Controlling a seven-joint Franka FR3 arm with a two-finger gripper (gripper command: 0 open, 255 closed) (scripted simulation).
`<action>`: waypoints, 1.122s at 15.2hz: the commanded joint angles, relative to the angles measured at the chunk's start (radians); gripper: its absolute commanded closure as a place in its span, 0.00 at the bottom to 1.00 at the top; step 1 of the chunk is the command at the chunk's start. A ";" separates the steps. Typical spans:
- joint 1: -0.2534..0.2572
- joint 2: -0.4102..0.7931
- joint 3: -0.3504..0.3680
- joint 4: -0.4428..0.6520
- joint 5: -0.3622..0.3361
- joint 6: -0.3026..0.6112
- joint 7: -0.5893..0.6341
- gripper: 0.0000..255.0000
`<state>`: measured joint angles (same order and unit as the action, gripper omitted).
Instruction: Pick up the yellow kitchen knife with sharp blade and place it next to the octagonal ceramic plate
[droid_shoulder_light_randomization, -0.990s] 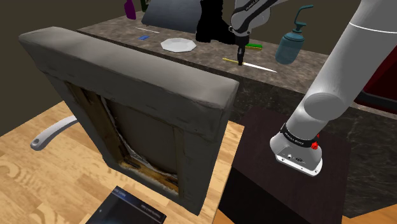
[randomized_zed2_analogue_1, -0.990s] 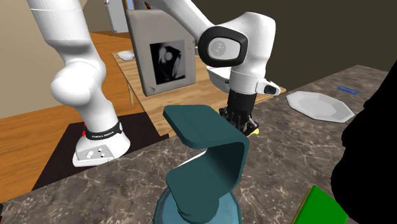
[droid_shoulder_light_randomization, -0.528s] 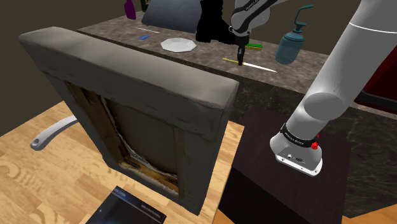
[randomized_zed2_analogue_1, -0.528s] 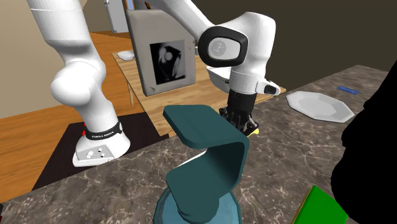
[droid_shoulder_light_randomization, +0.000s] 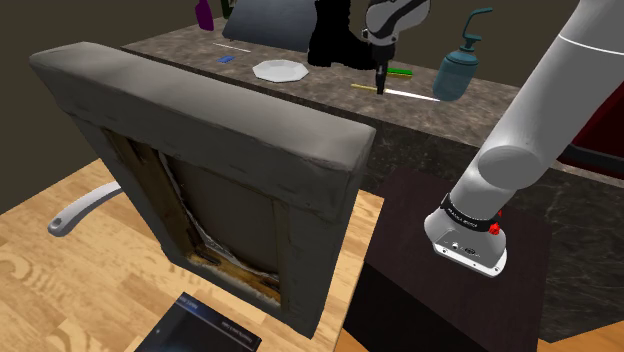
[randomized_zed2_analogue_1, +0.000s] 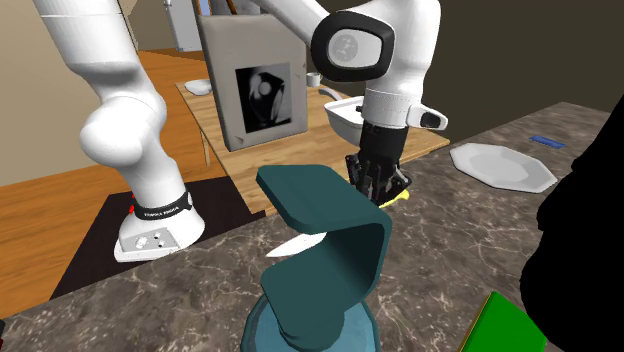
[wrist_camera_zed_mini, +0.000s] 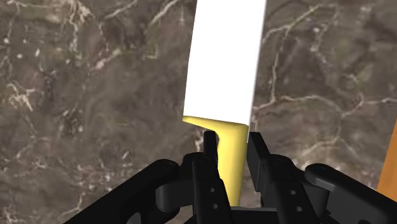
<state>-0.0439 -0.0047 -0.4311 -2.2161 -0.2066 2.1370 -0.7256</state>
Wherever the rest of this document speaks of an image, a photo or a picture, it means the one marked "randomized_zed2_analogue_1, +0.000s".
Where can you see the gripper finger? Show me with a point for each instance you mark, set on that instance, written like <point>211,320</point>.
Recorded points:
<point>394,183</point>
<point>356,171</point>

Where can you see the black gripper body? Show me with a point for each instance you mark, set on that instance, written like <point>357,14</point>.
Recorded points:
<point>382,144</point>

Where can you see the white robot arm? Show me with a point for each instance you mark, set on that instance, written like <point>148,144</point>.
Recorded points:
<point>126,146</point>

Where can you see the yellow flat object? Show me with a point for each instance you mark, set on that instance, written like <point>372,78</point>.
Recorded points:
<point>398,197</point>

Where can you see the white pointed flat object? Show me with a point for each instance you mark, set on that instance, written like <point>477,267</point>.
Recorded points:
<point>297,245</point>

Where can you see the teal curved stand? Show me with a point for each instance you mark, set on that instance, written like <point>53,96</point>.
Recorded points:
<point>331,273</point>

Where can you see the white octagonal plate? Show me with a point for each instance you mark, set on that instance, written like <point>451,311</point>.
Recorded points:
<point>502,168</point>

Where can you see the blue flat rectangular object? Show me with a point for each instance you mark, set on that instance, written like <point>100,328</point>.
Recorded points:
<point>547,141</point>

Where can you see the green box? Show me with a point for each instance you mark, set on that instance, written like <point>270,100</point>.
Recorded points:
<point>502,326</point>

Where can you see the large black bulky object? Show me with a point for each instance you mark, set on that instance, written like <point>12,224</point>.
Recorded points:
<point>585,253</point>

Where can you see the white door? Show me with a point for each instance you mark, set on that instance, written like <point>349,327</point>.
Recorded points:
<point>183,27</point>

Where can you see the dark robot stand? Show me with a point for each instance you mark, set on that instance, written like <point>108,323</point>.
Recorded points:
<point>92,244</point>

